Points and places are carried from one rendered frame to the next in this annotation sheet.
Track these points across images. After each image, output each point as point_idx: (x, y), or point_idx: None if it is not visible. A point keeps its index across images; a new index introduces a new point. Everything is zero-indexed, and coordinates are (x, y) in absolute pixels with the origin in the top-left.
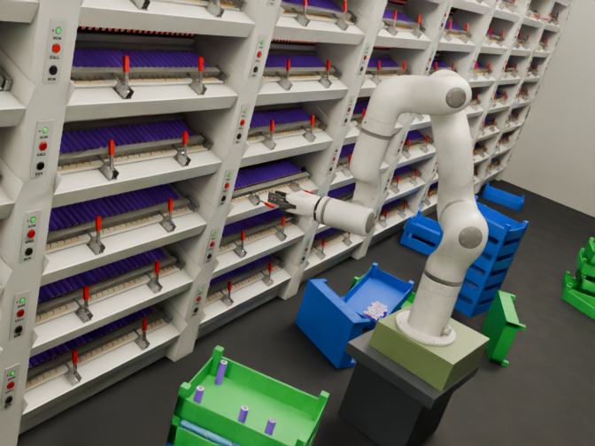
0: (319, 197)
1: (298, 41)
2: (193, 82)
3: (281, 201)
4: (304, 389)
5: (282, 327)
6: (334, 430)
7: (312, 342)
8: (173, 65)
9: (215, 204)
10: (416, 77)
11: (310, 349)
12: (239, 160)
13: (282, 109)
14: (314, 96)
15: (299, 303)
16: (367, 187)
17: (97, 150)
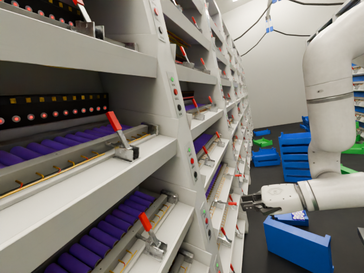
0: (287, 185)
1: (186, 97)
2: (117, 150)
3: (260, 208)
4: None
5: (266, 260)
6: None
7: (292, 262)
8: (83, 142)
9: (207, 245)
10: (357, 9)
11: (298, 272)
12: (203, 192)
13: (197, 138)
14: (214, 118)
15: (255, 231)
16: (330, 154)
17: None
